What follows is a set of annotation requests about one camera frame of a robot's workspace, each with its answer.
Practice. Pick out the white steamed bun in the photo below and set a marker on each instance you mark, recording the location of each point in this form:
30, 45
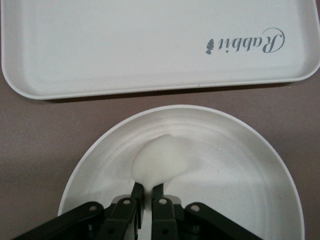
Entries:
160, 160

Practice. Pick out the brown table mat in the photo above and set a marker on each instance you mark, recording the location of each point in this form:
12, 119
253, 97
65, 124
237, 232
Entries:
37, 137

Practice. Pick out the cream round plate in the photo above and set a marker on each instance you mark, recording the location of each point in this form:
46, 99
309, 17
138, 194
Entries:
225, 175

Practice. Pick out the cream rectangular rabbit tray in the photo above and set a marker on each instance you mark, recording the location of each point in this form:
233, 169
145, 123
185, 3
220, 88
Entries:
125, 50

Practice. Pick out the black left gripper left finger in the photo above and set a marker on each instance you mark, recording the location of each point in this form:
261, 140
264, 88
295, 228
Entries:
120, 220

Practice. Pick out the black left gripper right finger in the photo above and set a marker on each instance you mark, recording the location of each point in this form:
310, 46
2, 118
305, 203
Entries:
163, 220

